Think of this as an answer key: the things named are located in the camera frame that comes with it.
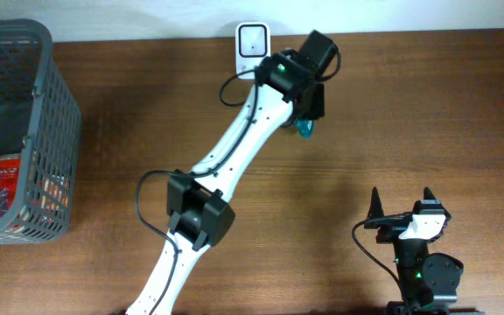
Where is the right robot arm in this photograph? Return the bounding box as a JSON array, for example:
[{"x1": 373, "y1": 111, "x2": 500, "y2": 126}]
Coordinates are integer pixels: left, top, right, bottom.
[{"x1": 361, "y1": 187, "x2": 464, "y2": 314}]

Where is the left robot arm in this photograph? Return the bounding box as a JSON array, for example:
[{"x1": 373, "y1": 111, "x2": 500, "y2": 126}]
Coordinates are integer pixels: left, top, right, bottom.
[{"x1": 124, "y1": 30, "x2": 341, "y2": 315}]

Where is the white barcode scanner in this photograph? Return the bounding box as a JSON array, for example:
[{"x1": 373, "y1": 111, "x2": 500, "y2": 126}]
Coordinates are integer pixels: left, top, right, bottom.
[{"x1": 234, "y1": 22, "x2": 271, "y2": 80}]

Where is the grey plastic mesh basket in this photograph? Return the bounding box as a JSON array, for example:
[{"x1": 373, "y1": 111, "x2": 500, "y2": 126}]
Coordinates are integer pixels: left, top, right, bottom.
[{"x1": 0, "y1": 19, "x2": 83, "y2": 245}]

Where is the blue mouthwash bottle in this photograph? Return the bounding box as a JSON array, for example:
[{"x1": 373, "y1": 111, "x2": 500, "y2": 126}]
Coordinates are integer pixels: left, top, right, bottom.
[{"x1": 295, "y1": 120, "x2": 315, "y2": 139}]

